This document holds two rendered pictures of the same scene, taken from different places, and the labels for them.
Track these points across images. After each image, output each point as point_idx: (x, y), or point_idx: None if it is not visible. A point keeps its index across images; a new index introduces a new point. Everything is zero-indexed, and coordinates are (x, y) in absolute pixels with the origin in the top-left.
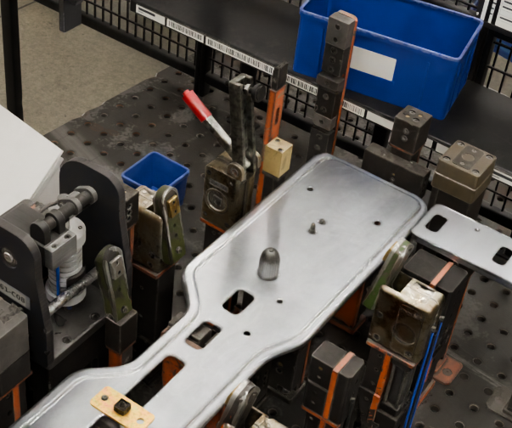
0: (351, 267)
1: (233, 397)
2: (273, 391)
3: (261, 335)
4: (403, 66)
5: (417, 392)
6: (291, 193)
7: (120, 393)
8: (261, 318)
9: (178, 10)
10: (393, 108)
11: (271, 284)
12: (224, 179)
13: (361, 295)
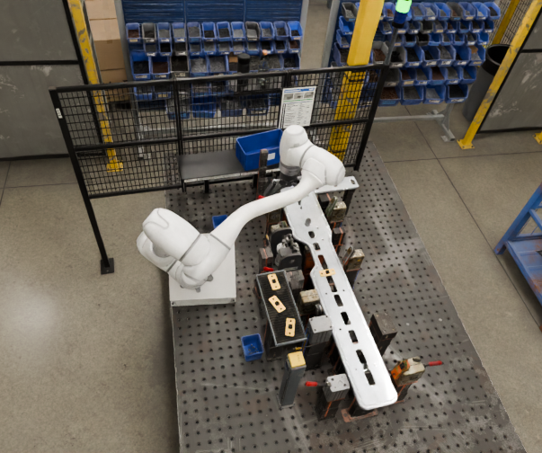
0: (317, 209)
1: (352, 251)
2: None
3: (324, 237)
4: (277, 153)
5: (339, 226)
6: None
7: (323, 270)
8: (319, 234)
9: (197, 173)
10: (277, 164)
11: (311, 226)
12: (277, 210)
13: None
